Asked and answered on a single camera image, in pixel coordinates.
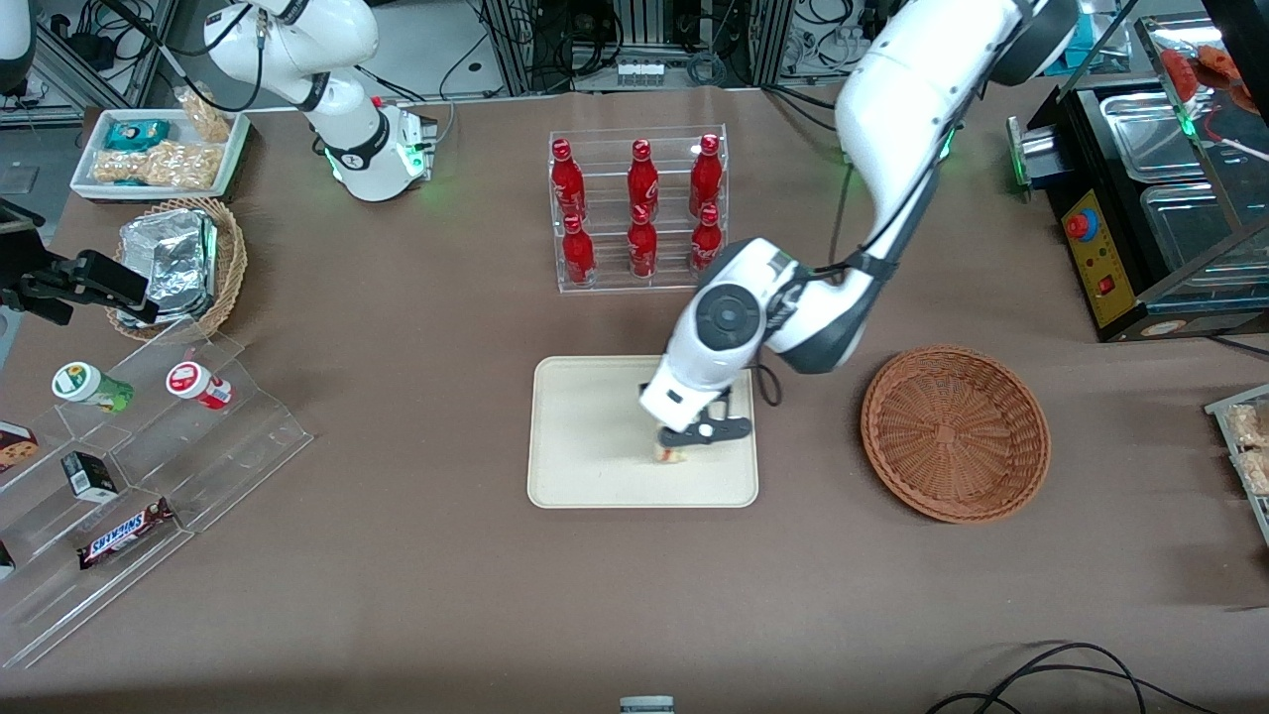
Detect small black carton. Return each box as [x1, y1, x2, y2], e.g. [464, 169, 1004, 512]
[60, 450, 121, 503]

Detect black food warmer cabinet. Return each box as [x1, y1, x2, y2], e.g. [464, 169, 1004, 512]
[1005, 10, 1269, 344]

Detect teal cardboard box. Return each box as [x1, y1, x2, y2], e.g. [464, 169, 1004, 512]
[1066, 0, 1119, 77]

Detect clear acrylic bottle rack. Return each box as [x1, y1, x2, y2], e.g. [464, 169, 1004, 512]
[547, 124, 729, 295]

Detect green lidded cup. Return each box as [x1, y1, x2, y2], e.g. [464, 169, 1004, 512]
[51, 361, 136, 415]

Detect black floor cable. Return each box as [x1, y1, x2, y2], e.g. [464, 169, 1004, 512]
[925, 642, 1222, 714]

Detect clear acrylic stepped stand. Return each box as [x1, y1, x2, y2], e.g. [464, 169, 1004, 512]
[0, 317, 315, 669]

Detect wide peanut snack bag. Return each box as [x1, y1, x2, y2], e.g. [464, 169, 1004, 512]
[92, 140, 221, 191]

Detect cookie box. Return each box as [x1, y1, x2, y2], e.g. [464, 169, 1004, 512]
[0, 420, 41, 475]

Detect large brown wicker basket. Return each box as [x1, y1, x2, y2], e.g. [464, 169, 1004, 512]
[860, 343, 1052, 526]

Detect white rectangular snack tray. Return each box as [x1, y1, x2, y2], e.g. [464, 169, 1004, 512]
[68, 106, 252, 203]

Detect silver foil containers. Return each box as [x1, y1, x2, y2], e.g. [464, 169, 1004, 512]
[117, 209, 220, 326]

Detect small wicker basket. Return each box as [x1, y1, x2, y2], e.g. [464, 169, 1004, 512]
[103, 195, 249, 343]

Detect teal snack packet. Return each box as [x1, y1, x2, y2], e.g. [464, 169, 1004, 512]
[103, 118, 173, 153]

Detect cream plastic tray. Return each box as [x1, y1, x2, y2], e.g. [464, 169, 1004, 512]
[526, 354, 760, 511]

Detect red cola bottle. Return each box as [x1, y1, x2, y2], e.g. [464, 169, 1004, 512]
[549, 138, 587, 222]
[688, 133, 724, 215]
[690, 203, 725, 280]
[561, 214, 597, 288]
[627, 204, 659, 280]
[626, 138, 661, 215]

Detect Snickers chocolate bar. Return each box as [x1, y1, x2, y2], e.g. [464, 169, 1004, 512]
[76, 498, 177, 571]

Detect narrow peanut snack bag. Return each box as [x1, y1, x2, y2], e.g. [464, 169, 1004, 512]
[174, 86, 236, 145]

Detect red lidded cup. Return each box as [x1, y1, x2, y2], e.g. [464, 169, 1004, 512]
[165, 360, 235, 411]

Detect wire rack with snacks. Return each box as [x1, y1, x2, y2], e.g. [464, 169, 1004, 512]
[1204, 384, 1269, 548]

